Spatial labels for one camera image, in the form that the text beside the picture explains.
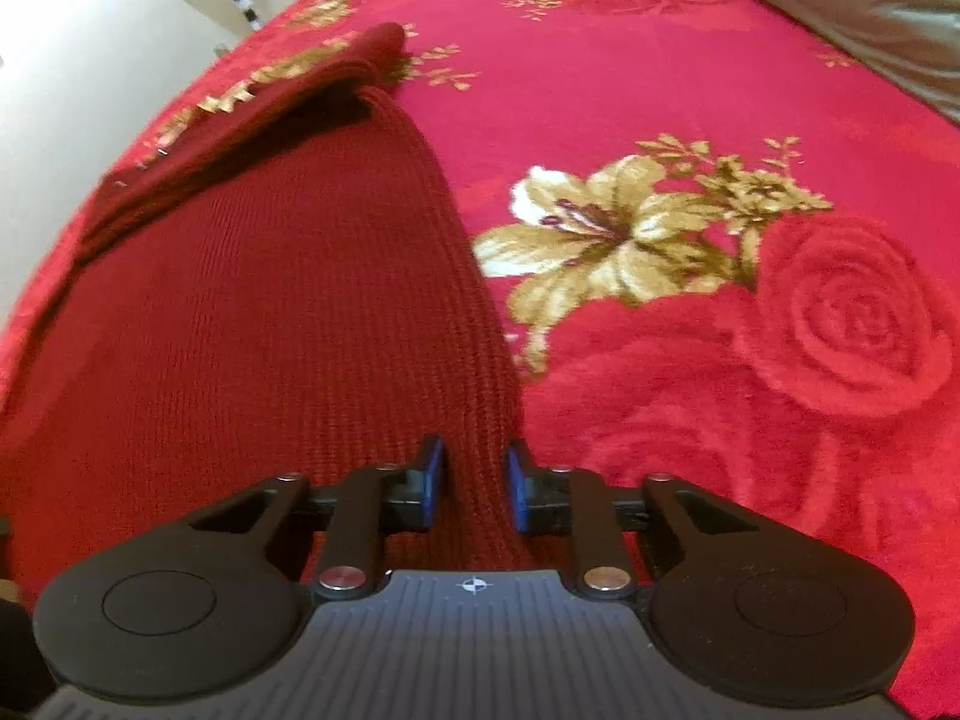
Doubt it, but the red floral blanket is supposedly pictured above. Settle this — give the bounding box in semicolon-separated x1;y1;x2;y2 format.
0;0;960;720

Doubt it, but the dark red knitted sweater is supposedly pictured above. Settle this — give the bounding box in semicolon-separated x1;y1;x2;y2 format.
0;21;542;616

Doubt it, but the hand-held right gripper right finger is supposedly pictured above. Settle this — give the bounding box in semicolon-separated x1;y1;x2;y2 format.
502;439;760;602

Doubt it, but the pale green pillow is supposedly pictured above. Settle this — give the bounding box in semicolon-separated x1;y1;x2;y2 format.
675;0;960;128

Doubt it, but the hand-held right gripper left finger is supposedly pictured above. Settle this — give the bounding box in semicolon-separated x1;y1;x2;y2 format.
180;433;451;602

